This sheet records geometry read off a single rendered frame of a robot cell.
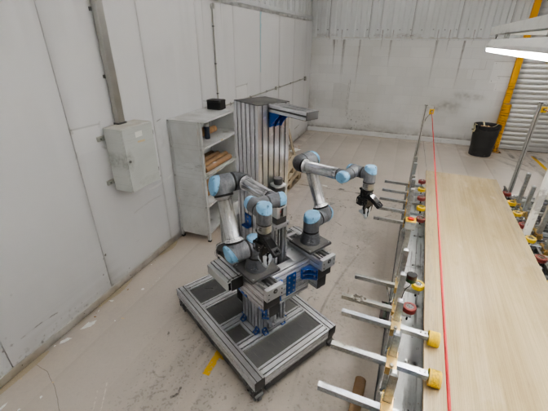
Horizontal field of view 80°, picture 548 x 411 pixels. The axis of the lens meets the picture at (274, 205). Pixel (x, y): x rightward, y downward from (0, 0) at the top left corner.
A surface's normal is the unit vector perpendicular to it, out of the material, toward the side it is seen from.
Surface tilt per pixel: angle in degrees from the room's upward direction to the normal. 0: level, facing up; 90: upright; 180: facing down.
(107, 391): 0
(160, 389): 0
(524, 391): 0
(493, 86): 90
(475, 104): 90
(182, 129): 90
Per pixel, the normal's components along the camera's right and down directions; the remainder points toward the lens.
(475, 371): 0.01, -0.89
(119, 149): -0.35, 0.42
